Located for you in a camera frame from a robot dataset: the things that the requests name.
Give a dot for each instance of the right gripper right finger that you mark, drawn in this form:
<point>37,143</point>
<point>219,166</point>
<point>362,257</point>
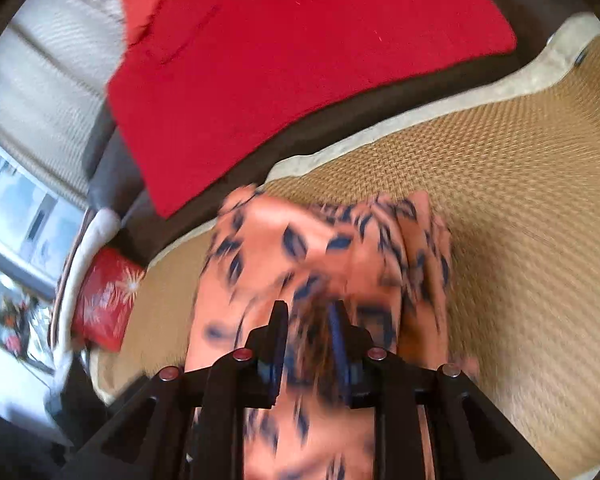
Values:
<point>426,421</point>

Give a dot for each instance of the beige patterned curtain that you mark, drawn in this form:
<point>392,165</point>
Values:
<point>56,57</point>

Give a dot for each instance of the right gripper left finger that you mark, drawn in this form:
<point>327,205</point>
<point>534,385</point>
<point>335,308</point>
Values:
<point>190,425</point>

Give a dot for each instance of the woven rattan mat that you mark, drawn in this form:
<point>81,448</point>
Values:
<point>514,168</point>

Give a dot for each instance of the red sparkle gift bag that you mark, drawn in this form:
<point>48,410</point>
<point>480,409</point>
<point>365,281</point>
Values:
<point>106,299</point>

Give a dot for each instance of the window with frame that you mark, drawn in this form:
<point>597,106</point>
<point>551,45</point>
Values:
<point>37,229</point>

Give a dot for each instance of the orange floral garment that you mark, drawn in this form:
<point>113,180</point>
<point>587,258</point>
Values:
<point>387,260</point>

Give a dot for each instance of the red cushion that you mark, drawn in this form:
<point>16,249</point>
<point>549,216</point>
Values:
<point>203,83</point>

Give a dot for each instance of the dark brown sofa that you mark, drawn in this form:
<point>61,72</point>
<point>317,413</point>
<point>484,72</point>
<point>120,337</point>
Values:
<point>114,180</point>

